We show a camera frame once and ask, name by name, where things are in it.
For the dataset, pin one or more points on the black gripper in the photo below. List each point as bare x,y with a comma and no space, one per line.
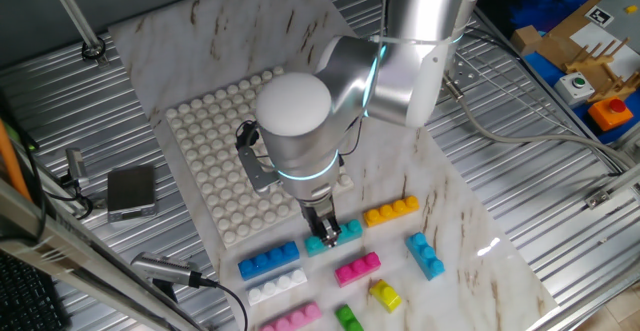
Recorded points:
317,211

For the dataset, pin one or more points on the teal four-stud block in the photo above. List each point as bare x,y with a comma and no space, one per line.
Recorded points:
350,231

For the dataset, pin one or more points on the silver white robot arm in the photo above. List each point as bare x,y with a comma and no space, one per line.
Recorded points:
300,136

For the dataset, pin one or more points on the magenta three-stud block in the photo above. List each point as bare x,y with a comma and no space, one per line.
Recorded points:
357,270

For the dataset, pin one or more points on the blue four-stud block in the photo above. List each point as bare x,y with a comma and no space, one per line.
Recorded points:
267,263

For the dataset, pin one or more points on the orange four-stud block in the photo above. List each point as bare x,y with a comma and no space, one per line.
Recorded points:
390,212

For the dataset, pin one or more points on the white four-stud block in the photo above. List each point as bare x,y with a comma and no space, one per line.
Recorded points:
277,287

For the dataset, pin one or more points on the yellow two-stud block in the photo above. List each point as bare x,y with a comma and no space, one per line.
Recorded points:
385,296

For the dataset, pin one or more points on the green two-stud block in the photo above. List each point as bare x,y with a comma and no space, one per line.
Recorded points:
348,320

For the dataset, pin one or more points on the pink four-stud block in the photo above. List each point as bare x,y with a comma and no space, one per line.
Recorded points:
295,318

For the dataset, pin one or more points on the light blue three-stud block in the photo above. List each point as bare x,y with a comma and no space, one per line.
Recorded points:
425,258

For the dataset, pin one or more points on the white studded baseplate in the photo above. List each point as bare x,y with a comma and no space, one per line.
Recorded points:
210,146

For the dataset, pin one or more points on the silver digital scale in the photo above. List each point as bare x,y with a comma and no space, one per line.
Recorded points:
131,191

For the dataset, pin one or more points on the marble pattern board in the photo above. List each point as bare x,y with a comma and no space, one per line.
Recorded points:
200,36

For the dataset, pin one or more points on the small cardboard box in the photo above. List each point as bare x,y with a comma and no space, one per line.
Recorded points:
525,40

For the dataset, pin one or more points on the white box green button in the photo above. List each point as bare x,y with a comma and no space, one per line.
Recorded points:
574,90

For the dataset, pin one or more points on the brown cardboard sheet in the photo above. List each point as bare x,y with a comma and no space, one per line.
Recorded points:
557,51

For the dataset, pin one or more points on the black keyboard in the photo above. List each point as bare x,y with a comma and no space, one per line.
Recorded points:
25,296

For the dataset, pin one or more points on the orange box red button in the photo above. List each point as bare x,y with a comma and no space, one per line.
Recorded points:
610,116

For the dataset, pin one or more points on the wooden peg rack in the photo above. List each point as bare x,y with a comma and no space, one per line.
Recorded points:
590,63

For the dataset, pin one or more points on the orange pole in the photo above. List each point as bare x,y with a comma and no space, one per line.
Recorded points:
11,163

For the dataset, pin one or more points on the white paper sheet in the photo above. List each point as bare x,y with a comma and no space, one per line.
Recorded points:
585,36

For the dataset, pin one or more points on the aluminium tripod pole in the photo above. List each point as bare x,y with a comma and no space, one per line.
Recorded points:
72,13

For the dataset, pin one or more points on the black white marker tag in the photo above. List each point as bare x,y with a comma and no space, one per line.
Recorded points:
599,16

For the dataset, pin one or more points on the grey studded board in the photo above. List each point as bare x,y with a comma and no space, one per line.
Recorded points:
627,28

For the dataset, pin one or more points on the tiny yellow brick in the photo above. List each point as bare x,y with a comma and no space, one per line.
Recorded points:
631,8

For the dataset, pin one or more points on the silver camera on stand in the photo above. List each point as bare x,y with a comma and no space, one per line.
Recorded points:
165,268

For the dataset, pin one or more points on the perforated robot base plate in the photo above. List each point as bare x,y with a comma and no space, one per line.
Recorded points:
465,73

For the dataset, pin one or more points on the aluminium frame beam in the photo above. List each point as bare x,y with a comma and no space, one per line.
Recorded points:
75,256

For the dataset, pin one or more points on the small silver camera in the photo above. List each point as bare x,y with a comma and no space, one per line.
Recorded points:
76,166

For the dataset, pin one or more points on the small aluminium corner bracket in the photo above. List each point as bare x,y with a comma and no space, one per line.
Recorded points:
598,199

